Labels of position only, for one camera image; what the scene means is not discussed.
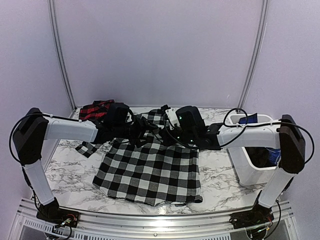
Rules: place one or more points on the blue plaid shirt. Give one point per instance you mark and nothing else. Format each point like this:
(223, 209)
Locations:
(250, 119)

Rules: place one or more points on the red black plaid shirt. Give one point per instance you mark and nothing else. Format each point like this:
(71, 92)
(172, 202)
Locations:
(96, 110)

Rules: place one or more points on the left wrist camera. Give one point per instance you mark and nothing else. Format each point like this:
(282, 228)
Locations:
(118, 113)

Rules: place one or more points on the black white plaid shirt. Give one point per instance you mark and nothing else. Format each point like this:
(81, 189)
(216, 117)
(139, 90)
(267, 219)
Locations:
(152, 174)

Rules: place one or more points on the aluminium corner post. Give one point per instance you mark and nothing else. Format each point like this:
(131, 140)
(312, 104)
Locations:
(257, 47)
(59, 52)

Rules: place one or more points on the black garment in bin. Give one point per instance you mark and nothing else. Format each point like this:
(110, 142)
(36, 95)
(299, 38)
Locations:
(262, 157)

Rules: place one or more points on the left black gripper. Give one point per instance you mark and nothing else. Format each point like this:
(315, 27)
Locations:
(141, 127)

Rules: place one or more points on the aluminium front frame rail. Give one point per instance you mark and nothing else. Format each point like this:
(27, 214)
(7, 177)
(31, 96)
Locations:
(112, 226)

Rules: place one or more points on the left aluminium corner post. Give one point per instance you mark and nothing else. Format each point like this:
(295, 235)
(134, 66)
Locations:
(59, 52)

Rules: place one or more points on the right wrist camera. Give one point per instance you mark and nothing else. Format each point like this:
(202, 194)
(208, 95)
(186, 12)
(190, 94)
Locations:
(186, 118)

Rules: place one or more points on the right aluminium corner post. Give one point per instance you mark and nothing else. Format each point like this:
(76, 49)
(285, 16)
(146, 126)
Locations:
(257, 47)

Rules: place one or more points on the white plastic bin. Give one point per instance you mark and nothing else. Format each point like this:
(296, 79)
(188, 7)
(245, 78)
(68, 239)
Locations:
(236, 139)

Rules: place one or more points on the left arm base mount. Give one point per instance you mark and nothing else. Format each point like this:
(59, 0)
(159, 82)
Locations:
(59, 216)

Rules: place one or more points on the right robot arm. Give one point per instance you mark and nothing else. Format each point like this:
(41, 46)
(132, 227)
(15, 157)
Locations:
(283, 135)

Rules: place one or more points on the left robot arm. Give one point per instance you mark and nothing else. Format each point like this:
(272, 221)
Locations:
(31, 131)

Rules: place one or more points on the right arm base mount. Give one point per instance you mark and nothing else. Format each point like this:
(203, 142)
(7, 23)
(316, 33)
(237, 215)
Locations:
(256, 216)

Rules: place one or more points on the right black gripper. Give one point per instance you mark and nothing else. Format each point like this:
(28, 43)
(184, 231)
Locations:
(164, 134)

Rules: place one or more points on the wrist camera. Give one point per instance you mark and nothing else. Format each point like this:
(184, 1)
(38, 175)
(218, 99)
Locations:
(118, 113)
(186, 118)

